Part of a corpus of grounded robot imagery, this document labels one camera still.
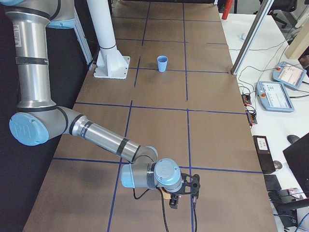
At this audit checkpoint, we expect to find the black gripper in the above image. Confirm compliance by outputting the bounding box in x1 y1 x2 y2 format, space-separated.
162 188 179 209

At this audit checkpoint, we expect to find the blue plastic cup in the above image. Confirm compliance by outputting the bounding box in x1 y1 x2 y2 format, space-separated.
157 55 168 72

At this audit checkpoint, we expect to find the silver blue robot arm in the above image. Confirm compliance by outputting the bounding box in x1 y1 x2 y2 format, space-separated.
1 0 185 208

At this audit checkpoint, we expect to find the bamboo wooden cup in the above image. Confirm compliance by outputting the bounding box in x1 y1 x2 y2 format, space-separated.
162 191 170 200

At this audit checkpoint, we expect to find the black box with label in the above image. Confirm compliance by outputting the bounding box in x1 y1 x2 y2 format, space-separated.
253 135 276 174

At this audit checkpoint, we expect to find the orange black connector board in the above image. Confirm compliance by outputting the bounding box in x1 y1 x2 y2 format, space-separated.
241 93 252 106

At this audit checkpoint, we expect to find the black monitor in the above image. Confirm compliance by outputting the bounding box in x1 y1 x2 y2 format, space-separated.
283 133 309 197

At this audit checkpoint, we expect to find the black computer mouse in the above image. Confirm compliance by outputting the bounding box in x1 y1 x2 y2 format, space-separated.
287 135 300 144

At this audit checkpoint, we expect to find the near teach pendant tablet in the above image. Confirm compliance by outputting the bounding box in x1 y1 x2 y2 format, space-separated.
256 81 295 113

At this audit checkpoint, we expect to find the teach pendant tablet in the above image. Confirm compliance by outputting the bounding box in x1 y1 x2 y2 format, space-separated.
272 61 307 90
256 81 295 113

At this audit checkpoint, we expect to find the white pillar with base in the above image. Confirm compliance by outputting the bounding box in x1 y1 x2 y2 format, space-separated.
87 0 130 79

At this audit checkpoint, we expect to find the far teach pendant tablet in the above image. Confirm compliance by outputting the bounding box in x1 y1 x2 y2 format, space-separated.
272 61 307 90

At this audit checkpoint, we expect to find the red cylinder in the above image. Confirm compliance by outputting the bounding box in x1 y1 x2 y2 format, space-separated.
222 0 234 20

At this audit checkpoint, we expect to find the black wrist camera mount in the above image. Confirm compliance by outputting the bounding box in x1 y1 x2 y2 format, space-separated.
178 173 200 197

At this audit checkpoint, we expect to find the aluminium frame post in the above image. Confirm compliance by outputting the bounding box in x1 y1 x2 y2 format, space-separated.
231 0 274 75

